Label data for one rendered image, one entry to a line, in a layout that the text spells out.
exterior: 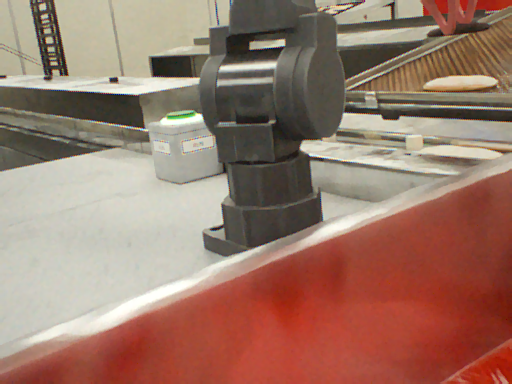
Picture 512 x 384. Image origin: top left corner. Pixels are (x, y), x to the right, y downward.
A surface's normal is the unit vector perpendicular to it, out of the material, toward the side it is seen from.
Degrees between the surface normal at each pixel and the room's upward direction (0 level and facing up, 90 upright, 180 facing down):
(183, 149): 90
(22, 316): 0
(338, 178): 90
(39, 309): 0
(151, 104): 90
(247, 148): 90
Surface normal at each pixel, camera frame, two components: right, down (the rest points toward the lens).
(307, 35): -0.52, 0.09
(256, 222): -0.37, 0.28
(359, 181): -0.83, 0.24
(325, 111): 0.85, 0.03
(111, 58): 0.55, 0.15
